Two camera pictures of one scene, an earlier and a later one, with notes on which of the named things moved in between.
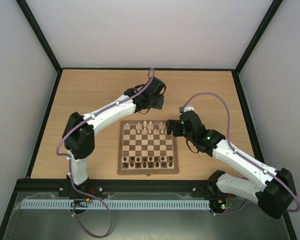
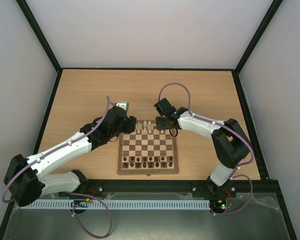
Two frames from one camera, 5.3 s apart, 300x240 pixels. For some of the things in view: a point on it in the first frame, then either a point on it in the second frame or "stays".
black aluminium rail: [114, 186] stays
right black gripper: [173, 128] to [162, 122]
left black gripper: [159, 104] to [130, 126]
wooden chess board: [145, 148] stays
